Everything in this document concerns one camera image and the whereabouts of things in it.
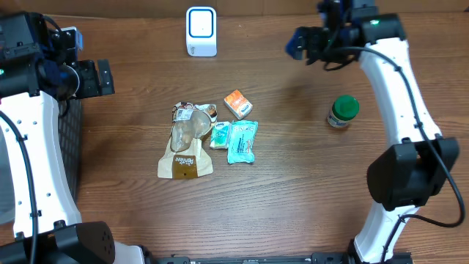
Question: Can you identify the green lid jar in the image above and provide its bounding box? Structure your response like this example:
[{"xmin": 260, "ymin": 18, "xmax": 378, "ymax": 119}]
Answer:
[{"xmin": 327, "ymin": 95, "xmax": 360, "ymax": 128}]

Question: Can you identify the orange tissue pack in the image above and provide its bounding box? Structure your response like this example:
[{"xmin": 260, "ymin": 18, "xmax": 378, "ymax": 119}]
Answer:
[{"xmin": 224, "ymin": 89, "xmax": 253, "ymax": 120}]

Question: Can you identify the teal wet wipes pack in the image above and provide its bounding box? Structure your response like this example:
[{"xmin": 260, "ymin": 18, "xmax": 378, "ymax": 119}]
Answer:
[{"xmin": 227, "ymin": 120, "xmax": 258, "ymax": 164}]

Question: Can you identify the brown white snack bag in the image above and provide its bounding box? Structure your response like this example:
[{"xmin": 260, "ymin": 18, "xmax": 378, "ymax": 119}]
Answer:
[{"xmin": 158, "ymin": 102, "xmax": 218, "ymax": 180}]

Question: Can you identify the green tissue pack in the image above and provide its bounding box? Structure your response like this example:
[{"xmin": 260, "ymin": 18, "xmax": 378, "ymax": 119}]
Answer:
[{"xmin": 210, "ymin": 122, "xmax": 232, "ymax": 150}]

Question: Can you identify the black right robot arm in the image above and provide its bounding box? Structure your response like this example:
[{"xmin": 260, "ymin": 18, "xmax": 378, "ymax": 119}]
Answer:
[{"xmin": 285, "ymin": 1, "xmax": 459, "ymax": 263}]

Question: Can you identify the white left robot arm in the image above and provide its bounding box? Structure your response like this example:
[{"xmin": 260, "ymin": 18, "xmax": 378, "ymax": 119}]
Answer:
[{"xmin": 1, "ymin": 12, "xmax": 153, "ymax": 263}]

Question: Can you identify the white barcode scanner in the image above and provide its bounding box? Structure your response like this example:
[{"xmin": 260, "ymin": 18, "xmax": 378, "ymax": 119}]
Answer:
[{"xmin": 185, "ymin": 6, "xmax": 218, "ymax": 57}]

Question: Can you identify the grey plastic basket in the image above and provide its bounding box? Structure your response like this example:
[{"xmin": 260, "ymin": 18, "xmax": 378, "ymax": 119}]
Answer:
[{"xmin": 1, "ymin": 100, "xmax": 83, "ymax": 224}]

